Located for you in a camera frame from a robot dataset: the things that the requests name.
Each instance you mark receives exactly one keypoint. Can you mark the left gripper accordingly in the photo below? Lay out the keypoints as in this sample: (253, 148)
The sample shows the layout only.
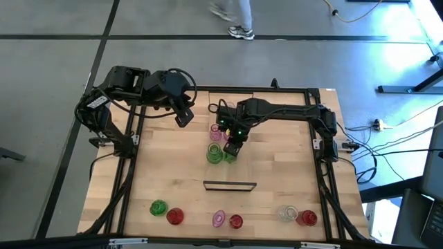
(167, 86)

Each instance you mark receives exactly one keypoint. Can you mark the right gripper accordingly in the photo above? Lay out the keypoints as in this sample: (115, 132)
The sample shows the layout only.
(232, 119)

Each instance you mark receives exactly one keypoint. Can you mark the green flared cone vase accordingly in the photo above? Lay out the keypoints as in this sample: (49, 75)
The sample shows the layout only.
(229, 159)

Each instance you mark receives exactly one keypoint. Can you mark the large green glass vase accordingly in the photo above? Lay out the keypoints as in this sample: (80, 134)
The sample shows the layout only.
(214, 154)

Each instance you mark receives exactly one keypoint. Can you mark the slender pink glass vase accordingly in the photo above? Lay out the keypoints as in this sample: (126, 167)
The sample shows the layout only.
(214, 133)

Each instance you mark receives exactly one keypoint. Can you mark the wide pink ribbed vase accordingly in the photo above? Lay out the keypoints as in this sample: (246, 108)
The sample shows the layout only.
(218, 218)

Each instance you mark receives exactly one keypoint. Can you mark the wide clear glass vase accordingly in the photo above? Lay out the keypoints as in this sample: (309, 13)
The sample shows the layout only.
(287, 213)

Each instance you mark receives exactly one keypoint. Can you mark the round red glass vase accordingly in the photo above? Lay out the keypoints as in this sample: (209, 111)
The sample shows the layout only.
(175, 216)

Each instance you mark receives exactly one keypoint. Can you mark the round green ribbed vase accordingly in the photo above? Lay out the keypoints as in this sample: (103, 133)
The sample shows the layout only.
(158, 207)

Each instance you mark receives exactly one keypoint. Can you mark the red ribbed bottle vase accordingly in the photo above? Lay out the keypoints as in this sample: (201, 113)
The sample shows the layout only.
(307, 218)

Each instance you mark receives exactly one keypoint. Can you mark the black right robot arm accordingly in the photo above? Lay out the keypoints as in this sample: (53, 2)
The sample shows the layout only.
(284, 110)

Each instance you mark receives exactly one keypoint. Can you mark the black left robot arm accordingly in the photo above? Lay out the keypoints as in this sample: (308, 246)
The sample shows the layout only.
(107, 129)

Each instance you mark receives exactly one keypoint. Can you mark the wide red ribbed vase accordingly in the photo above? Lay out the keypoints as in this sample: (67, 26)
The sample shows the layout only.
(236, 221)

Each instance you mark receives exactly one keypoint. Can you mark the black power adapter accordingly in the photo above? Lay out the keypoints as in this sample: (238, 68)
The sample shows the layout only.
(347, 146)

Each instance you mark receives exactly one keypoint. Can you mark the person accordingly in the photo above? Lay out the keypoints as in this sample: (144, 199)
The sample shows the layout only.
(245, 14)

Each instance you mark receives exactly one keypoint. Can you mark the white power strip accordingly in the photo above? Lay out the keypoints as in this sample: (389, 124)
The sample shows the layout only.
(378, 124)

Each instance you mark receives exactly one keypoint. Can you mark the black floor beam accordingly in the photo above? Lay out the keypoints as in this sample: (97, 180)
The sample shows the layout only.
(380, 193)

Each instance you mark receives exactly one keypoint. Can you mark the black desk leg base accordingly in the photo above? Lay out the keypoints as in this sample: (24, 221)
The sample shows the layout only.
(398, 89)

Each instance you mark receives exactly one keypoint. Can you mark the dark grey furniture foot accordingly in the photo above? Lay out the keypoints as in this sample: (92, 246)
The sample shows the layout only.
(10, 154)

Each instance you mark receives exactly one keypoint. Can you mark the grey monitor back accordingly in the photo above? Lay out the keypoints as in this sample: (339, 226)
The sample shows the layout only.
(436, 166)

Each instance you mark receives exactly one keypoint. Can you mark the black keyboard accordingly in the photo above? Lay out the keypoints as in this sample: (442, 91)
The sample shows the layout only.
(434, 224)

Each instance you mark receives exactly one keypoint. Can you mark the black desk caster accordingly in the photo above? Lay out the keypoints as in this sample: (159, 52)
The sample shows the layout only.
(433, 58)

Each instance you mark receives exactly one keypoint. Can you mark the small silver corner bracket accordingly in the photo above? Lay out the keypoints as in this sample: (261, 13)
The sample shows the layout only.
(135, 139)
(316, 144)

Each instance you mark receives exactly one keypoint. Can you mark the black table frame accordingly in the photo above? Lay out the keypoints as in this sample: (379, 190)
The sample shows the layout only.
(290, 89)

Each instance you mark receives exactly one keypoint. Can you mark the black table-level camera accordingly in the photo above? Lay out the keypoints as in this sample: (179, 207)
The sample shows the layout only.
(224, 243)

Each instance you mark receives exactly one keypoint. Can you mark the silver frame bracket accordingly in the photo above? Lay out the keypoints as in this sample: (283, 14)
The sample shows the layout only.
(320, 245)
(128, 241)

